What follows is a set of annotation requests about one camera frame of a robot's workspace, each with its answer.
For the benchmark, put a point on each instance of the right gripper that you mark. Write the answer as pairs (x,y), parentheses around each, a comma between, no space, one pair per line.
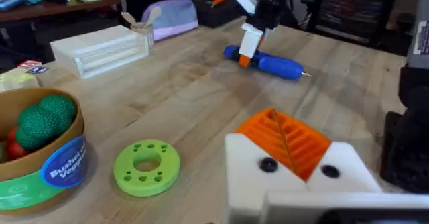
(271,6)

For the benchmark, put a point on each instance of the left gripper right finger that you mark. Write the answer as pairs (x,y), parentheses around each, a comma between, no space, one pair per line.
(342,173)

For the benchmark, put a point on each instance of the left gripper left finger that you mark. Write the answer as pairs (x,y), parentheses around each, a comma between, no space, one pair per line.
(248,183)

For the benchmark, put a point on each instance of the blue electric screwdriver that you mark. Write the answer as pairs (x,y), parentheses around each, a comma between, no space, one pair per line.
(278,66)

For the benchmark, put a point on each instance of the black case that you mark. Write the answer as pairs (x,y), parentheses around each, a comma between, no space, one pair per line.
(214,16)

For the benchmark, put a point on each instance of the green disc with holes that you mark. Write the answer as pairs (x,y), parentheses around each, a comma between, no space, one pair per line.
(169,170)

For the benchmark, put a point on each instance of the lavender soft zip bag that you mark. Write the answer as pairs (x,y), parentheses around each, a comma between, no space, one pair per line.
(174,16)

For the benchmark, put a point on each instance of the black shelf unit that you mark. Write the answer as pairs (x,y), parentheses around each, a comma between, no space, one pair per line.
(352,9)

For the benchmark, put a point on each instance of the cup with wooden cutlery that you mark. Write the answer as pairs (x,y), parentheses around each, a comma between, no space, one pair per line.
(144,33)

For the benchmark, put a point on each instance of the brown side table with clutter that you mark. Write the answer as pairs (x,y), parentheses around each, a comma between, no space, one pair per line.
(50,7)

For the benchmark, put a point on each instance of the brown tub with toy vegetables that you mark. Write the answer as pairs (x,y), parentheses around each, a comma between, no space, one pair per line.
(33,163)

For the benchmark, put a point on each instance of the green board with toy blocks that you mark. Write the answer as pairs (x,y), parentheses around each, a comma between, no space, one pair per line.
(16,81)

